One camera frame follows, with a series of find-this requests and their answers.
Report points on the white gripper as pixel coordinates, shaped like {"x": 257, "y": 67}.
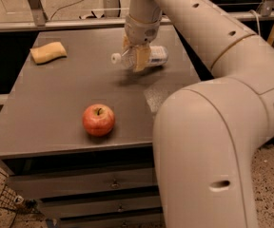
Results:
{"x": 139, "y": 32}

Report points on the clear plastic water bottle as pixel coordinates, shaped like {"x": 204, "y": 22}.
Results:
{"x": 128, "y": 59}

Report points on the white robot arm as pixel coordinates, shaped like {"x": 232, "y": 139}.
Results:
{"x": 205, "y": 135}

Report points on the red apple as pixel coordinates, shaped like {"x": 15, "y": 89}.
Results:
{"x": 98, "y": 120}

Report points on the yellow sponge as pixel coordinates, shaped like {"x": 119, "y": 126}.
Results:
{"x": 48, "y": 52}

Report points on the grey drawer cabinet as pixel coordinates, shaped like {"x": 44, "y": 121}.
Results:
{"x": 80, "y": 180}

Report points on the metal railing frame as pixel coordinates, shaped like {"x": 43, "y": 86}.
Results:
{"x": 17, "y": 15}

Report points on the black wire basket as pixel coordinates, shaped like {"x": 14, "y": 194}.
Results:
{"x": 11, "y": 201}

